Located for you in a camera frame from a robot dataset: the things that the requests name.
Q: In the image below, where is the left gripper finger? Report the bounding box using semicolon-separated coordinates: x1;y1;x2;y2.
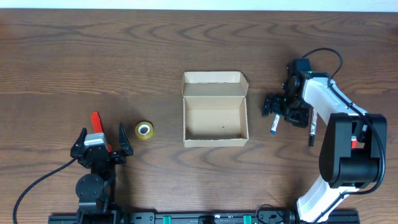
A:
118;123;133;156
73;128;87;151

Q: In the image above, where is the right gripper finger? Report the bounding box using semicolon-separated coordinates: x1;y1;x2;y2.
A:
286;109;309;128
262;95;273;117

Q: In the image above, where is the black whiteboard marker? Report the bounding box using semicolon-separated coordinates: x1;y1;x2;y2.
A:
308;108;318;146

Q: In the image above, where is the blue whiteboard marker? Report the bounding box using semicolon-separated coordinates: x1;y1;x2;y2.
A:
270;114;280;134

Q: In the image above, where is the yellow tape roll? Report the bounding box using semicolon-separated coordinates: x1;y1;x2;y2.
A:
135;121;154;139

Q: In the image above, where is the red black stapler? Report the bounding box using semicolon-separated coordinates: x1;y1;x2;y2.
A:
351;136;357;149

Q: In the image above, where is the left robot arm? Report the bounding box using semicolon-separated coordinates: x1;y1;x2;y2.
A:
70;123;133;215

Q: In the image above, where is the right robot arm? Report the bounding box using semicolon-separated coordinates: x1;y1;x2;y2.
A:
262;58;387;223

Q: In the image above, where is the open cardboard box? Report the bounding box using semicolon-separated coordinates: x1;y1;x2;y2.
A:
182;71;249;147

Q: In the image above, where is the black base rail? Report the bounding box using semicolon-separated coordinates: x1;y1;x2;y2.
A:
48;210;360;224

